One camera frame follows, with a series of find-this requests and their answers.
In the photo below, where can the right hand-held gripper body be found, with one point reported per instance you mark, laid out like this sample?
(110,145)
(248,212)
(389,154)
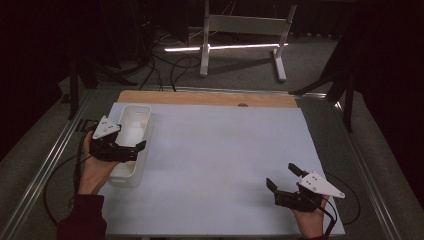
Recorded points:
(300,200)

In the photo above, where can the black stand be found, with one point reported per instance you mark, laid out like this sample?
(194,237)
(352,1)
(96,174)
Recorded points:
(74,93)
(348,106)

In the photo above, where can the metal floor rail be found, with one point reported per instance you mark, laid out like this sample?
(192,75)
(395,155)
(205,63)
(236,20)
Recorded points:
(43,166)
(370,173)

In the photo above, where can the white metal stand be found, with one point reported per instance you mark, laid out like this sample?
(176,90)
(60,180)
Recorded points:
(246,25)

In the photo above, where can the bright light strip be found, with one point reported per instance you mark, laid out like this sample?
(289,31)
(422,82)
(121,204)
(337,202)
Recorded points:
(233,46)

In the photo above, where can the person's right hand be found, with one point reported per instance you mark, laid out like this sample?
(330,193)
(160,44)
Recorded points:
(311,223)

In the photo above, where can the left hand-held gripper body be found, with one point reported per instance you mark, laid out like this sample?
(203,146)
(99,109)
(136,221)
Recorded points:
(106,150)

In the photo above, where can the white plastic bin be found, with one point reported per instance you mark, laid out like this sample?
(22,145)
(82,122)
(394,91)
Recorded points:
(128,176)

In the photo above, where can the person's left hand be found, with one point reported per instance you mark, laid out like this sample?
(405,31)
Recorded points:
(93,173)

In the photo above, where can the pale blue table mat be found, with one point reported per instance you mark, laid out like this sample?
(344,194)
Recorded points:
(216,186)

